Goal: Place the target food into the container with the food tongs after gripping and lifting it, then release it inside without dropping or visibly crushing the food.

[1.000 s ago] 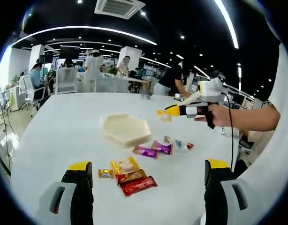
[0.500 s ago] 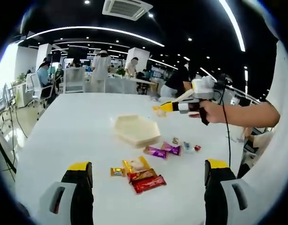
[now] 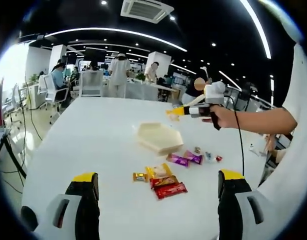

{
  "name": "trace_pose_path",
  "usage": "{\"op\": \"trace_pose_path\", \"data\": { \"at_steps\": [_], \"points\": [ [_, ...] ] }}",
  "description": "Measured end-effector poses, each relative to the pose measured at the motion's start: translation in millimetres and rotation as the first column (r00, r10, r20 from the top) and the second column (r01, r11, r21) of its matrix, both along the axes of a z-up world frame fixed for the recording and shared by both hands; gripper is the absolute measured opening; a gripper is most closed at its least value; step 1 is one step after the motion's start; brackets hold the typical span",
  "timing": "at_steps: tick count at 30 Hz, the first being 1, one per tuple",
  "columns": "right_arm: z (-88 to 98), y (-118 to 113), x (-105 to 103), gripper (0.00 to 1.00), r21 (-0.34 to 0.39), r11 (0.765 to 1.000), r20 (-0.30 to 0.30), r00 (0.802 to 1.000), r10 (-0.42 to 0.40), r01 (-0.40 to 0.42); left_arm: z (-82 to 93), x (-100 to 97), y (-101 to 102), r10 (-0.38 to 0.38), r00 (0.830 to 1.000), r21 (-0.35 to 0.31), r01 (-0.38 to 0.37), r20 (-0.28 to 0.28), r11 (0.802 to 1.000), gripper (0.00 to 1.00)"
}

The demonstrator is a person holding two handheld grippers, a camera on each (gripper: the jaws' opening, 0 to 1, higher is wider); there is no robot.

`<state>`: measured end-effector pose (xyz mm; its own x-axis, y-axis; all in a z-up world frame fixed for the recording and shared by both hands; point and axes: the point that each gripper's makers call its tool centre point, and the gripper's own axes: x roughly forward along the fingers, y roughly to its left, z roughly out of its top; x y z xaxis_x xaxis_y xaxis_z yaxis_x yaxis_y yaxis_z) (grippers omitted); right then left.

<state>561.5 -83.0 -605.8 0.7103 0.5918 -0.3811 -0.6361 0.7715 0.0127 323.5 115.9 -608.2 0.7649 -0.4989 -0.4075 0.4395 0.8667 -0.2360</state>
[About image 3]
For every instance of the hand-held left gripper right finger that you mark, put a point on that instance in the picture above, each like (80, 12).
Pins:
(228, 215)

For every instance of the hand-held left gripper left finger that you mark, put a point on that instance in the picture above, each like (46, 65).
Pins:
(87, 215)

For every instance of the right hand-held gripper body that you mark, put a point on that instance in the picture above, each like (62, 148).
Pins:
(214, 93)

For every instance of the cream food tongs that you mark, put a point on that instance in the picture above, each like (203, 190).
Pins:
(194, 101)

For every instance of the small olive food packet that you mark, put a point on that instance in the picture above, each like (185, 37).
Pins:
(198, 150)

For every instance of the beige hexagonal container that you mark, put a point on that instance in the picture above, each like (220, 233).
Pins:
(158, 136)

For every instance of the purple food packet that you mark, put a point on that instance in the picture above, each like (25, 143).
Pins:
(193, 157)
(178, 160)

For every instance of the small red food candy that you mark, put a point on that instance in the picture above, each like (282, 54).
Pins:
(219, 158)

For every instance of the long red food packet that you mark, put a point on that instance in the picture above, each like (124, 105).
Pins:
(171, 190)

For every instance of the small gold food candy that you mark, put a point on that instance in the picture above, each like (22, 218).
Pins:
(139, 177)

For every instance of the yellow clear food packet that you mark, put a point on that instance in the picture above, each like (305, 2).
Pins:
(159, 171)

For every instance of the red brown food packet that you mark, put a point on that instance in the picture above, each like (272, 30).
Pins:
(166, 181)

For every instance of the person's right hand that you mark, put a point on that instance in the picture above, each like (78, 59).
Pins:
(227, 117)

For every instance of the green potted plant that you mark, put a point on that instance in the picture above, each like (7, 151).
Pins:
(34, 78)
(141, 77)

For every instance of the person's white shirt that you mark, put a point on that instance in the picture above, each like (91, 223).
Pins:
(293, 175)

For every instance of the curved ceiling light strip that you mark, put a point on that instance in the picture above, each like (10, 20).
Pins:
(113, 29)
(259, 25)

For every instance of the black tripod stand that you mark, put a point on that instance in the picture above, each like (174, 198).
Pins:
(17, 157)

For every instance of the white ceiling air conditioner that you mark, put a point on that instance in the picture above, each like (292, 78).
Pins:
(146, 10)

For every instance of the white office chair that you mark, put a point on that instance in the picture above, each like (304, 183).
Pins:
(91, 83)
(49, 87)

